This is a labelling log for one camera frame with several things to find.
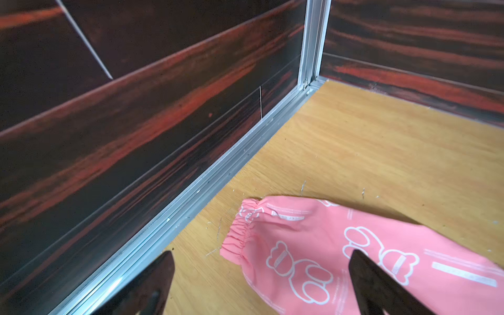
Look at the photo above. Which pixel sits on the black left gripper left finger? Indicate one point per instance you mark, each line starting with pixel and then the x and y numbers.
pixel 147 293

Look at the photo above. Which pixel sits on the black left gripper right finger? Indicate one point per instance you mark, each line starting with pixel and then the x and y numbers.
pixel 377 293

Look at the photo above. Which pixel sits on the aluminium left floor rail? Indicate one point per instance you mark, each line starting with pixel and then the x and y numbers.
pixel 144 247

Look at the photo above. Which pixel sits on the aluminium left corner post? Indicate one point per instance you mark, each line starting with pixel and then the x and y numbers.
pixel 315 28

